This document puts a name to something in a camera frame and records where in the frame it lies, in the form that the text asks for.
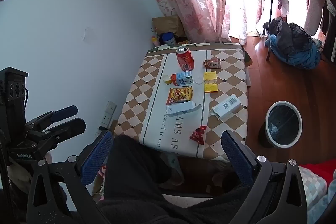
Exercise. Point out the yellow box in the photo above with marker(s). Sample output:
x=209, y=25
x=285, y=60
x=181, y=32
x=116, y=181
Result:
x=210, y=81

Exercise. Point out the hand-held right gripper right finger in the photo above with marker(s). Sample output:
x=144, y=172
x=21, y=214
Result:
x=236, y=158

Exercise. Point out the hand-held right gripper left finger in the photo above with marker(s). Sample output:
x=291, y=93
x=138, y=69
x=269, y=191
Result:
x=95, y=158

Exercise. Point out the small pink bottle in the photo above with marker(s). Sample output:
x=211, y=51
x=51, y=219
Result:
x=155, y=40

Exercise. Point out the red crumpled wrapper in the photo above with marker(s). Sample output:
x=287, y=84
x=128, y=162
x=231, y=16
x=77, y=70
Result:
x=198, y=134

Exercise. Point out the dark metal rack pole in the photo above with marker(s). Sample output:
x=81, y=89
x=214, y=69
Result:
x=270, y=16

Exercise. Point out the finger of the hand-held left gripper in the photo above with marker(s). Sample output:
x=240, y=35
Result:
x=71, y=126
x=64, y=111

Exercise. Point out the white wall outlets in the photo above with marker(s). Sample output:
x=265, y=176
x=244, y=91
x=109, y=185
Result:
x=109, y=113

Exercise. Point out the brown snack wrapper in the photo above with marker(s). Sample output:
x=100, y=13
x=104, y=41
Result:
x=212, y=64

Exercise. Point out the pile of blue dark clothes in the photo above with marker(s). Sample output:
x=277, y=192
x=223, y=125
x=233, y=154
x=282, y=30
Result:
x=294, y=45

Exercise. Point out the light checked blanket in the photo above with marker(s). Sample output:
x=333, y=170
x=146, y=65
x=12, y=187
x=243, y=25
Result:
x=312, y=187

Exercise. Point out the white round plastic lid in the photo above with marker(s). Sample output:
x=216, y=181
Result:
x=198, y=80

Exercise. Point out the white barcode box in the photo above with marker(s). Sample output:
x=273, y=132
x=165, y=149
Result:
x=227, y=106

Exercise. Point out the blue white milk carton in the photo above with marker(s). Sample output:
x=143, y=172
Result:
x=183, y=79

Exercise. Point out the red soda can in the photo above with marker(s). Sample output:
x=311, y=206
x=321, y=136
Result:
x=185, y=58

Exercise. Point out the yellow red snack packet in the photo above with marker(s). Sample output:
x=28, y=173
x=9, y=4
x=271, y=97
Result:
x=179, y=95

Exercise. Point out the blue lid jar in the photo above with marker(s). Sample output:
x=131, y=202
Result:
x=168, y=39

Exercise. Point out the white blue long box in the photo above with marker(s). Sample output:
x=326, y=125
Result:
x=182, y=108

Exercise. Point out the yellow paper cake wrapper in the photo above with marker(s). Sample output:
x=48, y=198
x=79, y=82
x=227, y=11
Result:
x=166, y=79

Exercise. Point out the red blanket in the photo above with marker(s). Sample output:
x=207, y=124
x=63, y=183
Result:
x=320, y=169

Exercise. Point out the brown paper bag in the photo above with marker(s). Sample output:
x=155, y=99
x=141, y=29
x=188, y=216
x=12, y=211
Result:
x=166, y=26

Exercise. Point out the grey round trash bin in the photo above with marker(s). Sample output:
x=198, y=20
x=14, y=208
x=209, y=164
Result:
x=270, y=121

